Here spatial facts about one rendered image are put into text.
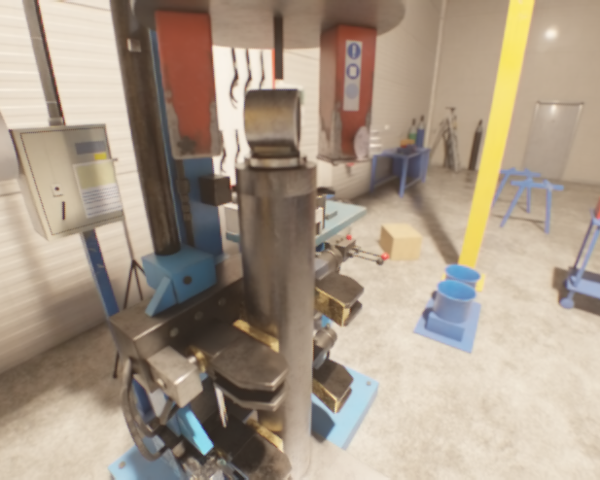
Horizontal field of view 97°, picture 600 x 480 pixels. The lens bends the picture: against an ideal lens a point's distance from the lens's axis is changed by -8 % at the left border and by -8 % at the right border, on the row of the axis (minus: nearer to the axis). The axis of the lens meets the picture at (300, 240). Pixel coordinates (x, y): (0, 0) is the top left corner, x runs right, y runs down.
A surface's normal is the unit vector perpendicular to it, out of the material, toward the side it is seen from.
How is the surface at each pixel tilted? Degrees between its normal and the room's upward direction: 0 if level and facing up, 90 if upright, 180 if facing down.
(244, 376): 0
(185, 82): 90
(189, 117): 90
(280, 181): 90
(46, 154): 90
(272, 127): 104
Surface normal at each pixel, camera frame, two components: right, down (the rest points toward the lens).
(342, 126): 0.34, 0.37
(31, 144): 0.82, 0.23
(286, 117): -0.10, 0.26
